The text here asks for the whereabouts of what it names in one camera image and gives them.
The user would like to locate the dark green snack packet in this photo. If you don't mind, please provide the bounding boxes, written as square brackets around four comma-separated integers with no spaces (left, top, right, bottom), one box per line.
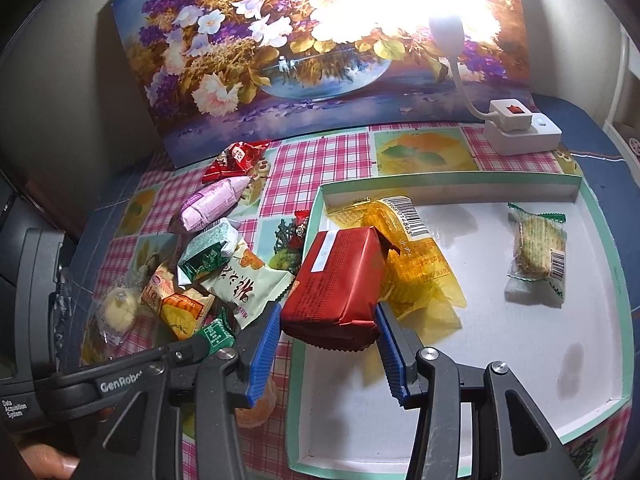
[196,310,235,356]

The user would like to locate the yellow orange cake packet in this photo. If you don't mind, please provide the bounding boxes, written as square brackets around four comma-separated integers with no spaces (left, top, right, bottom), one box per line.
[328,196,466,344]

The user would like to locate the orange jelly cup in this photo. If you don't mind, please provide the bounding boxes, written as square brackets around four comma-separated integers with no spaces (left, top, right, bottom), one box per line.
[235,377,278,429]

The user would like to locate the white cream calligraphy packet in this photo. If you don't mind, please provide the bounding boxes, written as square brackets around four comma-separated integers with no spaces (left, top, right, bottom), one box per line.
[201,238,294,330]

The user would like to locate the red snack packet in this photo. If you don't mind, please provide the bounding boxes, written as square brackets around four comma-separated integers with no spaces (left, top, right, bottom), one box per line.
[281,226,400,351]

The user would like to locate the beige orange bread packet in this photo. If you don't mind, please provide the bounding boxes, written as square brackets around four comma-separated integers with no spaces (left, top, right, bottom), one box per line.
[141,262,215,340]

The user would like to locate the round bun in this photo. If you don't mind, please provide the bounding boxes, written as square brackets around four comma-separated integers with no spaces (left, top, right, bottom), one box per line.
[81,285,140,364]

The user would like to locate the light green snack packet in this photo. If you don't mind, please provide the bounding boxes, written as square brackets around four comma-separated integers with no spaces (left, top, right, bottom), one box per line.
[177,218,240,287]

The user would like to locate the small red candy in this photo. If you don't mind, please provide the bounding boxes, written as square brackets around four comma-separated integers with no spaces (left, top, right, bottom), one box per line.
[288,210,310,250]

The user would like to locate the purple strawberry bread packet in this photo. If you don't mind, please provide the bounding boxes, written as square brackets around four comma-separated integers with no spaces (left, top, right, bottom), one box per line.
[178,176,252,232]

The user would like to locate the round cracker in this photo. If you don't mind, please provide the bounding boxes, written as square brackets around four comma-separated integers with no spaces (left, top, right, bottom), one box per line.
[506,203,567,306]

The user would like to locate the red shiny snack bag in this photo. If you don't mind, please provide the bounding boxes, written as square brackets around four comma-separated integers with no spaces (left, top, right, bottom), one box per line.
[201,141,270,184]

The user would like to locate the person's left hand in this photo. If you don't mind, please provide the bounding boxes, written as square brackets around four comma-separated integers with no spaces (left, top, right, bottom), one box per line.
[18,443,79,480]

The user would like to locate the teal white cardboard box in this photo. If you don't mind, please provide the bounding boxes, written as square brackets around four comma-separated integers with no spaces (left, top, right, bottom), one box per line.
[285,171,634,479]

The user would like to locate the checkered fruit tablecloth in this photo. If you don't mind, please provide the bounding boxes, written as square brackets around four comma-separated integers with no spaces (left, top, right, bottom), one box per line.
[77,121,634,480]

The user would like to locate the white power strip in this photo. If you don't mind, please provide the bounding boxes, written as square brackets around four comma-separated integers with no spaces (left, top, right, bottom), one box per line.
[483,113,562,156]

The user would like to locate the white gooseneck plug lamp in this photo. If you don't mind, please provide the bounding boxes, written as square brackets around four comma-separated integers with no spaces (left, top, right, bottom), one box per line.
[430,15,533,132]

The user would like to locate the blue bedsheet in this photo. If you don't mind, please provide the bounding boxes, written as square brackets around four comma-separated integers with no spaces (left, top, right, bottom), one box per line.
[529,91,640,480]

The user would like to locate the flower vase painting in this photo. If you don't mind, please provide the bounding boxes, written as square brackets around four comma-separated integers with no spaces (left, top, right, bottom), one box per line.
[112,0,533,167]

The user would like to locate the white chair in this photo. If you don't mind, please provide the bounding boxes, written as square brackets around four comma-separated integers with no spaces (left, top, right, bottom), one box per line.
[603,26,639,183]

